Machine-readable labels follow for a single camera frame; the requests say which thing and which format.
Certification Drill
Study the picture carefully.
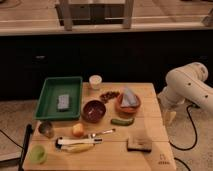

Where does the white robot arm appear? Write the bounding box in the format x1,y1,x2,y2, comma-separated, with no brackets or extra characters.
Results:
157,62,213,126

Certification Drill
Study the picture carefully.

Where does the orange bowl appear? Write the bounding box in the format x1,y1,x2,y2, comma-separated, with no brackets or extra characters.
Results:
115,93,141,114

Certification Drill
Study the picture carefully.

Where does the purple bowl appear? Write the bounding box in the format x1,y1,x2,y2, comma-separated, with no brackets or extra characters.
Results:
82,100,106,123

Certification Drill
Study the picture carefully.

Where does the grey folded cloth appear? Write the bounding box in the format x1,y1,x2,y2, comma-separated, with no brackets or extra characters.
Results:
121,87,139,107

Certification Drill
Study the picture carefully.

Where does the green cucumber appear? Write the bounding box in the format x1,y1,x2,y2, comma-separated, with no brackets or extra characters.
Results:
110,118,134,126

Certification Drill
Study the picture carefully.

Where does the metal spoon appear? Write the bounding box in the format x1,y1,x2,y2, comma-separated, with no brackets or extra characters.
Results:
87,128,116,138

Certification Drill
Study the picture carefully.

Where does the brown grapes bunch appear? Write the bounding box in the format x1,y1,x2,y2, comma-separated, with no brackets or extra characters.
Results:
100,91,119,103

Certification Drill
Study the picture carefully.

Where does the white cup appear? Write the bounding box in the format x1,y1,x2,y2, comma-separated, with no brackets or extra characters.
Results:
89,75,102,90

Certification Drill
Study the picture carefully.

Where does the orange peach fruit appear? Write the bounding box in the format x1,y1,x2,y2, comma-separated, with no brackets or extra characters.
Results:
72,123,84,137

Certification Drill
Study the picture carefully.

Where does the yellow banana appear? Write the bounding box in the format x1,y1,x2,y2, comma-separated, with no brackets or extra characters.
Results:
61,144,94,153

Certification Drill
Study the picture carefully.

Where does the grey sponge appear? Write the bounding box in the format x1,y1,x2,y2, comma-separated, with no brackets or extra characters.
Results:
57,94,70,111

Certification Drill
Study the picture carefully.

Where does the green plastic tray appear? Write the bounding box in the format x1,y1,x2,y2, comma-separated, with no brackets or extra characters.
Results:
35,76,82,121

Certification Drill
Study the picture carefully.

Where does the small metal cup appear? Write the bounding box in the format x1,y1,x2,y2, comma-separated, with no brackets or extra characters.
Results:
38,121,54,138

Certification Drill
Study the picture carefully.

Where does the black cable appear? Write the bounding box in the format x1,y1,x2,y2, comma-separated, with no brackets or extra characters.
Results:
169,104,199,152

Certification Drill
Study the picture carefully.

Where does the white handled tool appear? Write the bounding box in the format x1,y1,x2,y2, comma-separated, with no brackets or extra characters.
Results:
55,137,102,148

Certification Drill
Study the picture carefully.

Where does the wooden chair frame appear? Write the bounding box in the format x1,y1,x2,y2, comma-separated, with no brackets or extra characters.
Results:
55,0,134,31

